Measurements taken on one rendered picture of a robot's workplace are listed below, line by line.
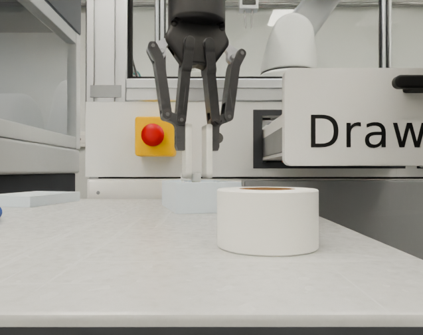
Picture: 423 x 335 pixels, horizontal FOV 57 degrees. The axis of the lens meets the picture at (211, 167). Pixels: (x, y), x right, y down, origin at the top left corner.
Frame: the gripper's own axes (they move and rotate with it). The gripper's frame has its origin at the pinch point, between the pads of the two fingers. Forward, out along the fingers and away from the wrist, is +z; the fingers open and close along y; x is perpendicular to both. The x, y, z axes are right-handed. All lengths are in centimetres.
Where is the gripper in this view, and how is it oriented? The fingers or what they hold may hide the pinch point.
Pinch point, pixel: (196, 151)
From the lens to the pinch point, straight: 50.7
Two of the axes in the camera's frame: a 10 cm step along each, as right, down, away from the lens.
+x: 2.6, -0.1, -9.7
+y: -9.7, 0.0, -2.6
